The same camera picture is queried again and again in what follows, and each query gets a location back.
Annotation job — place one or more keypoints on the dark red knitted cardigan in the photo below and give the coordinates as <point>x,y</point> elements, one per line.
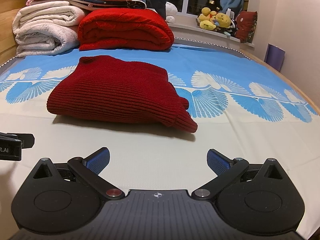
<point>117,95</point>

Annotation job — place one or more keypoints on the dark red cushion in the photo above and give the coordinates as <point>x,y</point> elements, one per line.
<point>246,26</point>

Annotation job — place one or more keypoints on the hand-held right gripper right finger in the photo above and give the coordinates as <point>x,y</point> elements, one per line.
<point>217,162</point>

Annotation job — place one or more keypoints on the white plush toy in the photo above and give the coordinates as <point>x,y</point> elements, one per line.
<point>171,11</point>

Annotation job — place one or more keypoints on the folded cream blanket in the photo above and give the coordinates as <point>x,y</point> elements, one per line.
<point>45,15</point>

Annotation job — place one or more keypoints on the blue and cream printed bedsheet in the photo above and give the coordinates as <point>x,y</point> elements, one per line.
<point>155,150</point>

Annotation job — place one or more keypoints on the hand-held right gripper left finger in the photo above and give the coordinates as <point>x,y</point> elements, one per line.
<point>97,161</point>

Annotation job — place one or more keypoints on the yellow plush toy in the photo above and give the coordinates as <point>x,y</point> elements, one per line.
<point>207,12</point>
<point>207,25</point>
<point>223,20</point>

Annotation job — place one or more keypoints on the folded red knitted blanket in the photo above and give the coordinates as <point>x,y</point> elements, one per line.
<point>125,27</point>

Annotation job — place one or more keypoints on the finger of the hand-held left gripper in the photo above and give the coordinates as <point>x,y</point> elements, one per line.
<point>25,140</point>

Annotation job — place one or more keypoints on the folded grey-white fuzzy blanket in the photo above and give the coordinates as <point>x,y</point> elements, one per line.
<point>42,40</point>

